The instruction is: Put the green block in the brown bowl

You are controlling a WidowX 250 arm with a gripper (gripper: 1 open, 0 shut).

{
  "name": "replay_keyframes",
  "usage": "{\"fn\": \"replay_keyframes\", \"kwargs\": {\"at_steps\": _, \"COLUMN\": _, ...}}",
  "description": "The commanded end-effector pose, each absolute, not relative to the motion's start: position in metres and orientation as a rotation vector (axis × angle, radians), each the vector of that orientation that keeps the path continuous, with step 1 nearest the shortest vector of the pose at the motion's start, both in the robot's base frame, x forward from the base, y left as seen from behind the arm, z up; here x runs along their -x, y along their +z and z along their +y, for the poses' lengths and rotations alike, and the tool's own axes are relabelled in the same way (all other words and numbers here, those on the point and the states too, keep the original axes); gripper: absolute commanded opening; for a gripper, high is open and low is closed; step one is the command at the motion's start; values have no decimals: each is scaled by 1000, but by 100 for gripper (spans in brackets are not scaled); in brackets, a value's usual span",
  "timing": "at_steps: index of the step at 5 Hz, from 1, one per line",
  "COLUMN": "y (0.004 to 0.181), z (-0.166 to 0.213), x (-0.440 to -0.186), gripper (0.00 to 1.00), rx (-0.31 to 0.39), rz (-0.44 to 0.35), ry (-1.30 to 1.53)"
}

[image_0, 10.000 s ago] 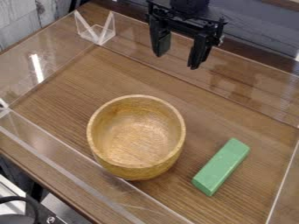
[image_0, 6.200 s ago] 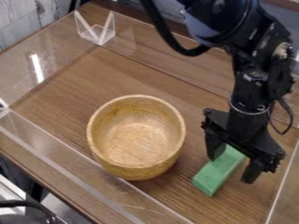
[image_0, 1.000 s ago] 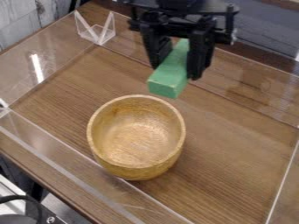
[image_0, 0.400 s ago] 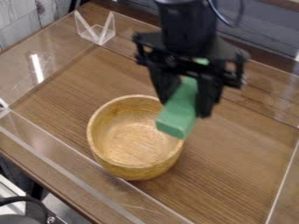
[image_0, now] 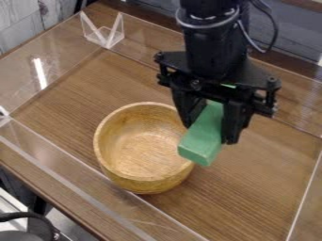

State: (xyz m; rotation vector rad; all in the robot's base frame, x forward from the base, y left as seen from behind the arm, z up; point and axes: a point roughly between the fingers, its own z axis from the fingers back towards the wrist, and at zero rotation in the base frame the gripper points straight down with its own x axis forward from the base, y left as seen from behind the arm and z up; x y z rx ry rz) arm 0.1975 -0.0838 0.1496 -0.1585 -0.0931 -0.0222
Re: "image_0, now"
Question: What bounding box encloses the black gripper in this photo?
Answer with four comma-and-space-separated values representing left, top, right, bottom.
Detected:
155, 27, 281, 145

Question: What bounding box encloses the green rectangular block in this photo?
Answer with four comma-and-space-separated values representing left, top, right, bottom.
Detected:
178, 102, 223, 167

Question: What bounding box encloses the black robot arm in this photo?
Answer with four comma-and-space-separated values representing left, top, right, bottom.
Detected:
155, 0, 282, 145

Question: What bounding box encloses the brown wooden bowl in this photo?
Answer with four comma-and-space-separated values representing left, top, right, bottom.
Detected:
93, 102, 194, 195

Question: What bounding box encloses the clear acrylic corner bracket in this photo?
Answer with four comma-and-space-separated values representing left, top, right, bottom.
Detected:
79, 11, 124, 50

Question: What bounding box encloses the clear acrylic tray wall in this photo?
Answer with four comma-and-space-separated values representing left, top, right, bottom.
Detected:
0, 118, 207, 241

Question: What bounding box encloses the black cable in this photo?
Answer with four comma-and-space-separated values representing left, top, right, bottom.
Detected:
0, 211, 57, 241

